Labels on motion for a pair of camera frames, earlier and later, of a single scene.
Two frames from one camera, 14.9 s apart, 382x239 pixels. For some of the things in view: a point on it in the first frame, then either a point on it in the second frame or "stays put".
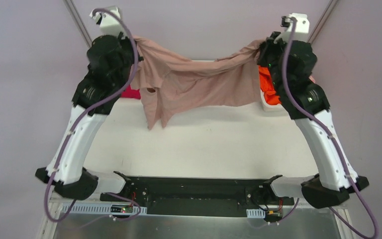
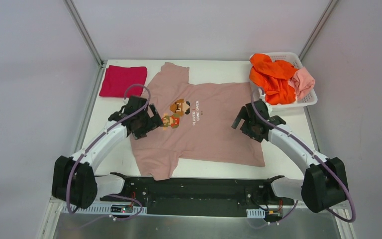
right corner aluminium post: x=327 y=12 stays put
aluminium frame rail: x=70 y=219 stays put
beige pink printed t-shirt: x=166 y=81 -> x=197 y=120
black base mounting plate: x=197 y=196 stays put
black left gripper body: x=125 y=46 -> x=147 y=122
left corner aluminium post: x=78 y=22 stays put
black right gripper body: x=271 y=46 -> x=246 y=121
